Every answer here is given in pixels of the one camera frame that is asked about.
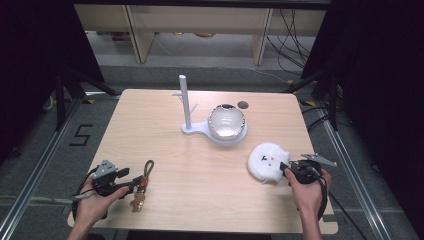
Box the aluminium floor rail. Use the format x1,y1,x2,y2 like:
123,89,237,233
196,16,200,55
299,99,395,240
0,90,122,240

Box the person's left hand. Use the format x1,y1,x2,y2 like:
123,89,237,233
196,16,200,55
74,175,131,229

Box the beige wooden desk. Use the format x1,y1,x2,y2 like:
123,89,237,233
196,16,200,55
73,3,328,66

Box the white hook stand with tray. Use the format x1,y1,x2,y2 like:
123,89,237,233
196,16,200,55
171,74,249,147

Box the black metal stand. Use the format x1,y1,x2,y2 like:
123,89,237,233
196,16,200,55
282,65,340,132
54,65,122,132

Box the black curtain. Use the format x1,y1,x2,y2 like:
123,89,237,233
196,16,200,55
300,0,424,239
0,0,105,166

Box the bundle of black cables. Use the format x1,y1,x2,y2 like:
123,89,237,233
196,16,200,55
265,8,318,76

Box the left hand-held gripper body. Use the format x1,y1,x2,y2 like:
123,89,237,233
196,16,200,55
91,159,125,198

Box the keychain with gingerbread charm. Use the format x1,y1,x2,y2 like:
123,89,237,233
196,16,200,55
129,159,156,214

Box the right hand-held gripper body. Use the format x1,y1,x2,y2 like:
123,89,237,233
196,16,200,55
287,152,338,185

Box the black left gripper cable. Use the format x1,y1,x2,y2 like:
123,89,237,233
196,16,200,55
71,165,102,222

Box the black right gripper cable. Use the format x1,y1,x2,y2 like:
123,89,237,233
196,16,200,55
311,165,368,240

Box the person's right hand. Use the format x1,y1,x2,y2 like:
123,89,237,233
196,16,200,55
284,167,333,218

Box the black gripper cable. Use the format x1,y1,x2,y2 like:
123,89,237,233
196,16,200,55
311,165,368,240
71,165,102,222

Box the thin white floor cable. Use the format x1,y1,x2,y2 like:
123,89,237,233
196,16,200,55
245,65,292,85

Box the white fluffy plush pouch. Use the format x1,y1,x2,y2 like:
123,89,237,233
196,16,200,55
246,141,292,184

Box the black floor cables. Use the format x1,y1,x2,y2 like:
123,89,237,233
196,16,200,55
300,105,349,134

